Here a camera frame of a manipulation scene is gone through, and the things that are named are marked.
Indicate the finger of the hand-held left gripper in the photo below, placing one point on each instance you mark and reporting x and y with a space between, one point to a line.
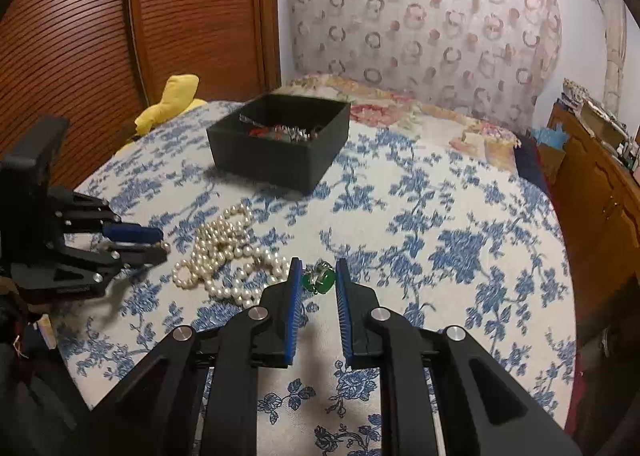
75 266
132 233

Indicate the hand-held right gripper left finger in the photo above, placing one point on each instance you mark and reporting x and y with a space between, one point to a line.
295 306

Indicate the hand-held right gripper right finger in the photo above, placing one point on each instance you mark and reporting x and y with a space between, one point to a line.
345 316

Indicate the black storage box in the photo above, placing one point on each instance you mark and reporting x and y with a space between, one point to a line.
280 156

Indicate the red and gold bangle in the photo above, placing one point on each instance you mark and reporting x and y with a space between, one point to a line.
261 132

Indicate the blue floral tablecloth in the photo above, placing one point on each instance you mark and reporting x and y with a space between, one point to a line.
425 246

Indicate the person's dark clothing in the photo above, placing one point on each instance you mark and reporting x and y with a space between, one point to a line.
35 396

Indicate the yellow plush toy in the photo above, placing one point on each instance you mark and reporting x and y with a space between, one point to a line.
172 101

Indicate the brown louvred wooden wardrobe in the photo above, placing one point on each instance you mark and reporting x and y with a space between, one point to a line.
100 36

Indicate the floral bed blanket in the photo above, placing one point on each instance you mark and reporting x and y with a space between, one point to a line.
430 121

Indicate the dark blue bed sheet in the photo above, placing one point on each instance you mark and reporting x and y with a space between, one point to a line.
532 161

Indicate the small brown cardboard box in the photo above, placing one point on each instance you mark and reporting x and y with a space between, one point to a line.
550 164

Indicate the wooden sideboard cabinet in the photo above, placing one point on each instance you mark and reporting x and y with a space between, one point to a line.
595 206

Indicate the blue plastic bag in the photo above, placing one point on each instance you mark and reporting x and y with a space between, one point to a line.
550 135

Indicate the open cardboard box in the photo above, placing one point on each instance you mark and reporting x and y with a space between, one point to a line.
600 124

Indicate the pile of patterned cloth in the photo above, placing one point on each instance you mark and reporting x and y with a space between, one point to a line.
575 91

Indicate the tied cream curtain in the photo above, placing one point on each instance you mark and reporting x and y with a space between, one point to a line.
615 51

